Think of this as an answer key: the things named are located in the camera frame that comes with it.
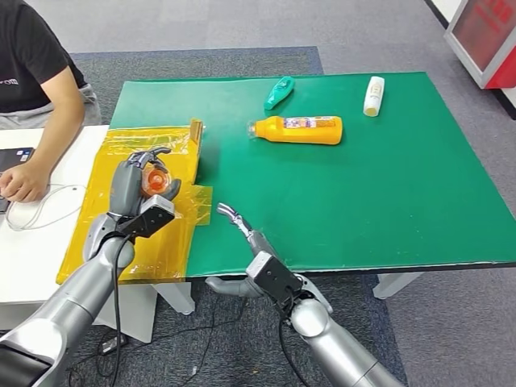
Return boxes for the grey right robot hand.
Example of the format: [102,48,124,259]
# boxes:
[204,202,284,299]

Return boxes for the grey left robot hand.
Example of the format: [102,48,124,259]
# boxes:
[109,147,182,220]

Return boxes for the orange bottle with label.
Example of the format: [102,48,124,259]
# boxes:
[247,115,343,146]
[140,164,171,198]

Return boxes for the green plastic bottle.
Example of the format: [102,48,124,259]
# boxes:
[263,76,296,111]

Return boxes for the white plastic bottle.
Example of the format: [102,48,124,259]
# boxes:
[363,76,385,118]

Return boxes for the yellow plastic film sheet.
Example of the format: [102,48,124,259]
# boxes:
[56,125,213,285]

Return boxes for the white table leg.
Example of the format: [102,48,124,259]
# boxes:
[152,283,197,316]
[373,273,424,300]

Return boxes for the person's left hand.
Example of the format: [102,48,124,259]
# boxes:
[0,160,49,204]

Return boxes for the green table mat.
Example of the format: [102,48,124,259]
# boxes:
[109,72,516,281]

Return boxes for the white desk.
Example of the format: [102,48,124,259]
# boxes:
[0,125,158,344]

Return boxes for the black laptop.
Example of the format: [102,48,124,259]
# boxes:
[0,148,35,214]

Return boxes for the person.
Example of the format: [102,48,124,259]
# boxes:
[0,0,103,204]

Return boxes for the red and white cabinet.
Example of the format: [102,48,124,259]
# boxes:
[443,0,516,91]

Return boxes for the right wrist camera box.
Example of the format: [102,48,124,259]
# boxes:
[246,251,303,312]

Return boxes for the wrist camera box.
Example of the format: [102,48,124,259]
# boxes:
[246,251,303,312]
[117,194,177,239]

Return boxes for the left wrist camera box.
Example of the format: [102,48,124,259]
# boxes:
[117,194,177,239]

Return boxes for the white cable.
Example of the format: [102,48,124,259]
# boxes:
[5,184,88,232]

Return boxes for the black floor cable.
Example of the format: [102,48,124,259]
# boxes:
[121,296,250,387]

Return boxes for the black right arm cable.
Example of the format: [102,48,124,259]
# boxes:
[277,314,311,387]

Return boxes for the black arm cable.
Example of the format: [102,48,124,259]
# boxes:
[109,234,134,387]
[277,314,311,387]

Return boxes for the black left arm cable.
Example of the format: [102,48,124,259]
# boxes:
[109,234,134,387]

